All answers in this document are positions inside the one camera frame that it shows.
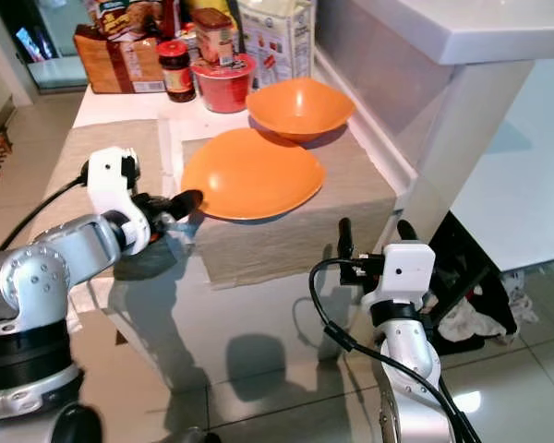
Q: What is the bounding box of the orange bowl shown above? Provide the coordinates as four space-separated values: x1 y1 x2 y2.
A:
245 77 356 142

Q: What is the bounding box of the brown biscuit pack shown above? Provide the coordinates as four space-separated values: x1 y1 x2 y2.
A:
74 26 167 95

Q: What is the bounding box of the red brown food carton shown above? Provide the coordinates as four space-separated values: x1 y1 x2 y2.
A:
192 9 239 66

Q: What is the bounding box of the white kitchen counter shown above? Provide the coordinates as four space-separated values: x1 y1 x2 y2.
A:
314 0 554 243

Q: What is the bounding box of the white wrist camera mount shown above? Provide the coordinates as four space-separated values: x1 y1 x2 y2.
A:
369 240 437 319
87 146 151 256

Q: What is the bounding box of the black bag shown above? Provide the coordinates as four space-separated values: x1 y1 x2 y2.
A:
425 212 520 357

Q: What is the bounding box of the yellow package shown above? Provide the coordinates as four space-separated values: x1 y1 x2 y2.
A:
185 0 236 21

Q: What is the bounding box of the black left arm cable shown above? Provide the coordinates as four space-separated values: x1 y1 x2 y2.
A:
0 162 93 250

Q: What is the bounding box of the red plastic tub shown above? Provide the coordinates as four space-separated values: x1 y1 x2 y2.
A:
190 54 258 114

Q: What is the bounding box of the dark jar red lid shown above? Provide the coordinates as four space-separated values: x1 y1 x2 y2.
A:
156 40 195 102

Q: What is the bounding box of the printed snack package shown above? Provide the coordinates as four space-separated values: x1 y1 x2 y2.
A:
88 0 181 40

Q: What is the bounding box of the white printed food box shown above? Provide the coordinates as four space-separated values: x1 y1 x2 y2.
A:
235 0 318 89

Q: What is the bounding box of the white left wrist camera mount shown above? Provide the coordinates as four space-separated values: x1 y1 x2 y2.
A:
87 146 151 256

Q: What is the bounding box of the white crumpled cloth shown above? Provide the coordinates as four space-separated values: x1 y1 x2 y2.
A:
439 271 542 344

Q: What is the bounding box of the beige woven placemat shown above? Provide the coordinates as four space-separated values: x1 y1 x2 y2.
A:
37 120 169 250
180 125 398 289

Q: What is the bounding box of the orange plate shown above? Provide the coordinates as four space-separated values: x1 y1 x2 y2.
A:
180 126 326 222

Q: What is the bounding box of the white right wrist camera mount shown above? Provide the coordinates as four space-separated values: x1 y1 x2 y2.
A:
369 240 437 319

